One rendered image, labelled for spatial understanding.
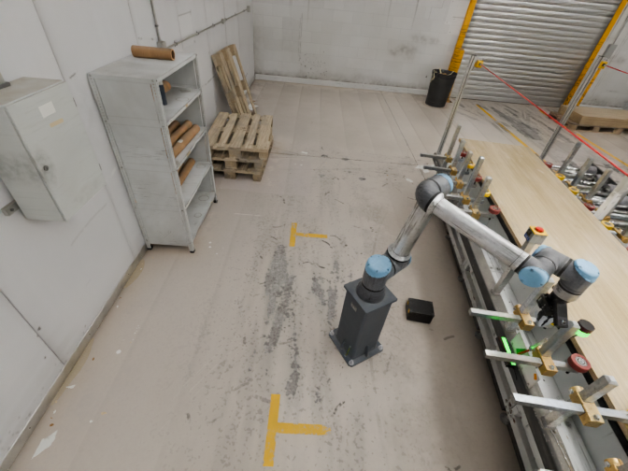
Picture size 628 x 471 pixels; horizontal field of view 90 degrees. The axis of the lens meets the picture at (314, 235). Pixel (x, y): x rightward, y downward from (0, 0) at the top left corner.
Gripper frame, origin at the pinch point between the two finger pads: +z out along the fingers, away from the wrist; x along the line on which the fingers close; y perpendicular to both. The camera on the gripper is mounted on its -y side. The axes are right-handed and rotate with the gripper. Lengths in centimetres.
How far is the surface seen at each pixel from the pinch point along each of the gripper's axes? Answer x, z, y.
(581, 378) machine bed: -27.8, 22.5, -8.7
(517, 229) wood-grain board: -29, 11, 93
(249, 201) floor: 203, 101, 207
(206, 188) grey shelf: 250, 83, 196
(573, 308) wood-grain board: -33.5, 11.1, 24.8
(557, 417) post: -6.1, 21.4, -30.2
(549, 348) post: -6.1, 8.1, -5.4
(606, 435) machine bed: -27.8, 25.6, -32.2
